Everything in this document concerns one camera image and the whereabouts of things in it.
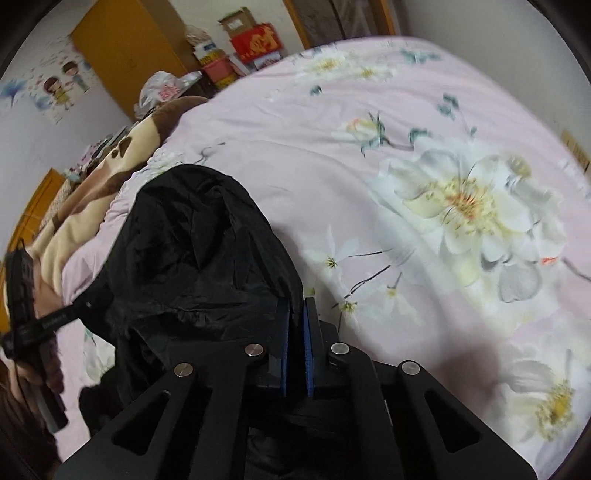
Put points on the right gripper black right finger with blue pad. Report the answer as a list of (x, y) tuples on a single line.
[(322, 349)]

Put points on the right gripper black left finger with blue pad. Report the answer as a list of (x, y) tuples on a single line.
[(276, 349)]

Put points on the black quilted puffer jacket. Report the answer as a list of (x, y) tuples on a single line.
[(195, 262)]

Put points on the person's left hand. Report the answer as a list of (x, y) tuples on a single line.
[(21, 376)]

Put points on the orange wooden headboard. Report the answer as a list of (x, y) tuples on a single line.
[(30, 220)]

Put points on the pink floral duvet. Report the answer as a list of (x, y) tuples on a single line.
[(429, 214)]

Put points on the brown cream bear blanket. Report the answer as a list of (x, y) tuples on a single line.
[(79, 218)]

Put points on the white plastic bag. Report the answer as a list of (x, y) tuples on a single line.
[(161, 88)]

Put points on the pink storage box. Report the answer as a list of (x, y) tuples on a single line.
[(219, 70)]

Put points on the orange wooden wardrobe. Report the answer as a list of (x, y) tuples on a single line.
[(127, 41)]

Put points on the red gift box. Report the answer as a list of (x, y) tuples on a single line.
[(256, 43)]

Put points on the wooden framed door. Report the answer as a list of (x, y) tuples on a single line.
[(322, 22)]

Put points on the brown cardboard box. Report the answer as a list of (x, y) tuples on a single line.
[(237, 22)]

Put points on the cartoon couple wall sticker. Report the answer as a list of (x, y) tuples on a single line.
[(53, 83)]

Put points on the wall power socket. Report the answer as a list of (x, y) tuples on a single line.
[(581, 156)]

